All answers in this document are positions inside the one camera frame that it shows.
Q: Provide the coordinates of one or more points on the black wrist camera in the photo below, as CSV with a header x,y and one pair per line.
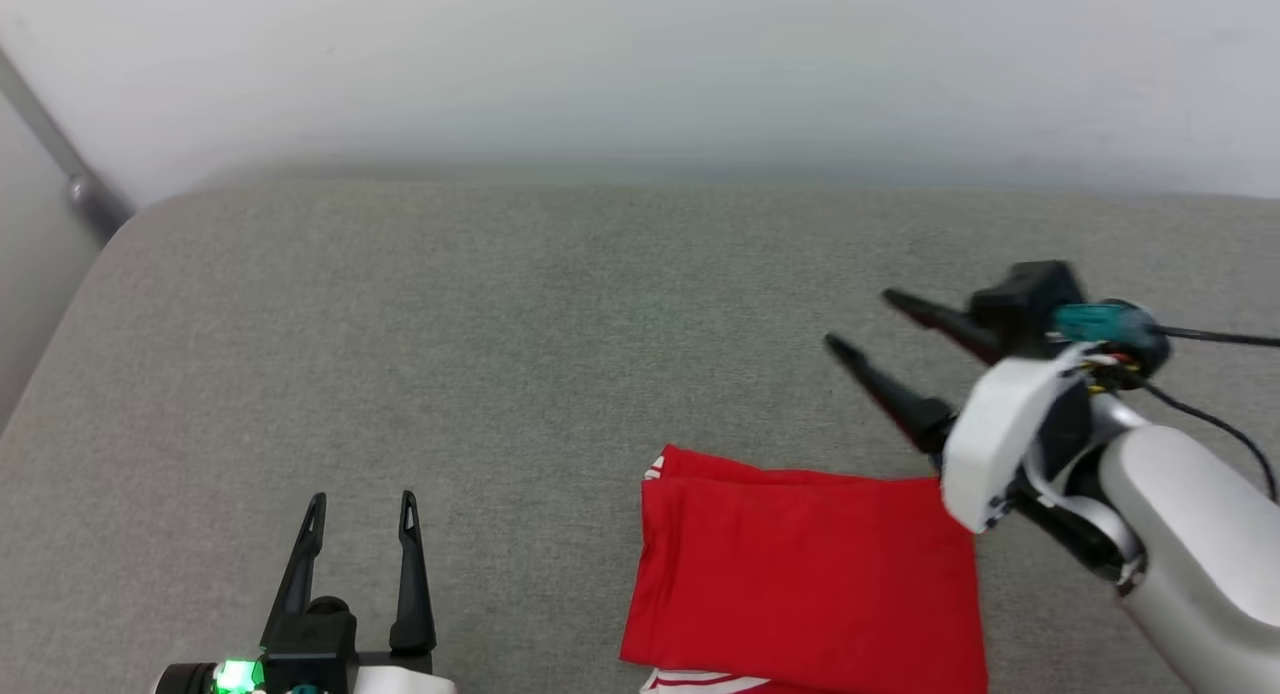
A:
x,y
1030,294
320,639

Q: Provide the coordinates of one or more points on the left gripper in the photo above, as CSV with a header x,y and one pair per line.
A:
x,y
400,682

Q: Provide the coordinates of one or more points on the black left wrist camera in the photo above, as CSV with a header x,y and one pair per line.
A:
x,y
320,639

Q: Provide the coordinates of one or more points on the red Bulls 23 jersey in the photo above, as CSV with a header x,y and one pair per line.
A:
x,y
800,574

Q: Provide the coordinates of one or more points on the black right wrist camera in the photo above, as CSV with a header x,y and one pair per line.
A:
x,y
1030,294

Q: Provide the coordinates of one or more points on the grey metal pole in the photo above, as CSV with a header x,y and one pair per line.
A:
x,y
60,149

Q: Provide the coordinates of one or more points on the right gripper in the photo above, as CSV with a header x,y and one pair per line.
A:
x,y
1010,434

